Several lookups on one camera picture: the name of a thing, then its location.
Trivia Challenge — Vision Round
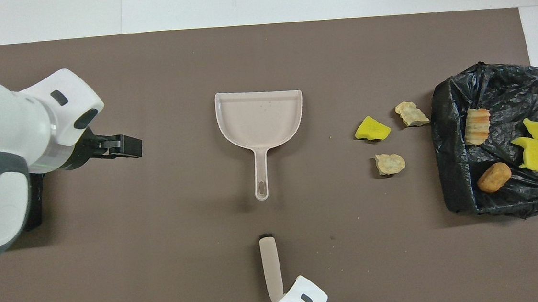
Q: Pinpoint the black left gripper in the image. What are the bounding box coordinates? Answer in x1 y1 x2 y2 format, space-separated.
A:
63 124 145 170

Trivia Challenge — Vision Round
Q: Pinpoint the beige hand brush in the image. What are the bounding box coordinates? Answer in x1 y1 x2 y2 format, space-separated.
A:
258 232 285 302

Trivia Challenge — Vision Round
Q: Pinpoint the beige plastic dustpan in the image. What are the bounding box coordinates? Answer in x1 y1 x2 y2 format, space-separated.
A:
213 87 311 204

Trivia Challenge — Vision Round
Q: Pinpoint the orange brown bread roll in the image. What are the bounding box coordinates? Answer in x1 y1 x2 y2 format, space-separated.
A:
475 161 514 195

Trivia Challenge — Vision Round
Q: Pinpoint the yellow notched sponge piece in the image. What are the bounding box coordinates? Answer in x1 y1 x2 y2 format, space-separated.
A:
511 135 538 174

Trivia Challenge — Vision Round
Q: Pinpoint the black bag lined bin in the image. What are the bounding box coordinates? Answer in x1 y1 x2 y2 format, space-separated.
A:
426 57 538 226
17 172 48 233

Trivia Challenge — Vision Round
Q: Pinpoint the brown table mat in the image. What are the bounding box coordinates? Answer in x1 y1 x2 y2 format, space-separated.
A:
0 2 538 302

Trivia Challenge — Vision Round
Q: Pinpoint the yellow sponge scrap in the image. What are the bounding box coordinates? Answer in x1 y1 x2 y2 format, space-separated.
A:
354 114 392 143

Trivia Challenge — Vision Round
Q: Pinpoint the tan cracker piece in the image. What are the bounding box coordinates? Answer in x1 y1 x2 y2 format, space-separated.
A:
394 100 431 128

